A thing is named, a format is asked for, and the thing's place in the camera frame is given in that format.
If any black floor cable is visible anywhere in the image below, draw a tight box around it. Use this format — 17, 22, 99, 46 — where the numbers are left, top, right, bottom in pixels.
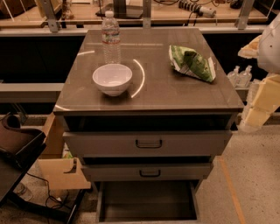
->
25, 171, 71, 224

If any white ceramic bowl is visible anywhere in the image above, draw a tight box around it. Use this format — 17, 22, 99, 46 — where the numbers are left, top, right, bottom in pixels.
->
92, 64, 132, 96

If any clear plastic water bottle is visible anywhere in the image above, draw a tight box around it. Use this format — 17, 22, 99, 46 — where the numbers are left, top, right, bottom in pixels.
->
101, 10, 121, 64

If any black monitor stand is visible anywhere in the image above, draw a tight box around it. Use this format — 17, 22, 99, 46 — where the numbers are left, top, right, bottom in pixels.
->
95, 0, 143, 19

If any black cart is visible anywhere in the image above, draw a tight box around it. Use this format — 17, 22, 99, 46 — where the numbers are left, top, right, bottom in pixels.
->
0, 113, 86, 224

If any clear pump bottle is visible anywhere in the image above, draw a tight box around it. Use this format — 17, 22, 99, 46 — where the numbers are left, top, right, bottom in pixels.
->
236, 65, 252, 88
227, 66, 240, 87

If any cardboard box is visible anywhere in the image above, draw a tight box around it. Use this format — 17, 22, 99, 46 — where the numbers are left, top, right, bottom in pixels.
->
38, 113, 91, 190

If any grey drawer cabinet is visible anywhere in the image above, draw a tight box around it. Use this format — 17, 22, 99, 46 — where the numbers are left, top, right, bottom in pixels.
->
52, 27, 245, 191

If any left clear pump bottle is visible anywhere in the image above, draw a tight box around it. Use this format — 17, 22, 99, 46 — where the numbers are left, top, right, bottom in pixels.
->
227, 66, 240, 87

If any grey drawer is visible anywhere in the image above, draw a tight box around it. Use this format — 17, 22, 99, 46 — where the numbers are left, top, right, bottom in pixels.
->
63, 130, 232, 158
96, 181, 200, 224
81, 163, 212, 182

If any right clear pump bottle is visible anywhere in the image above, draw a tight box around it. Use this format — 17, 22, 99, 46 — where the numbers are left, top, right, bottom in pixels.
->
236, 65, 252, 88

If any green chip bag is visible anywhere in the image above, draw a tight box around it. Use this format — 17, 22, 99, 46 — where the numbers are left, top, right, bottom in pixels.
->
169, 45, 216, 83

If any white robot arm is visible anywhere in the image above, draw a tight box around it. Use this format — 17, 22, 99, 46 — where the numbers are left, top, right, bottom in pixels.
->
238, 14, 280, 132

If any black ribbed tool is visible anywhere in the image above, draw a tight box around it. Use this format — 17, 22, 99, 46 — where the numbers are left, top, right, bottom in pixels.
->
178, 0, 216, 18

